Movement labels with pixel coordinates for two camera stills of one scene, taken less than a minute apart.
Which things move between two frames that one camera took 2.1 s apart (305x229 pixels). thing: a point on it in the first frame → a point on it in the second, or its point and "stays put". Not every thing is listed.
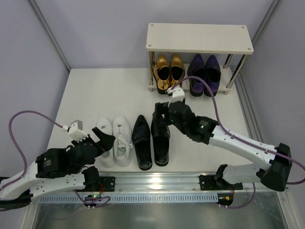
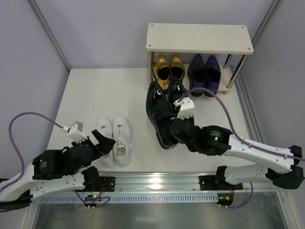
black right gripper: (167, 112) → (175, 121)
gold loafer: (162, 72) stays put
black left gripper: (93, 143) stays put
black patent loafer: (141, 139) → (159, 114)
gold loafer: (177, 71) stays put
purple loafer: (213, 76) stays put
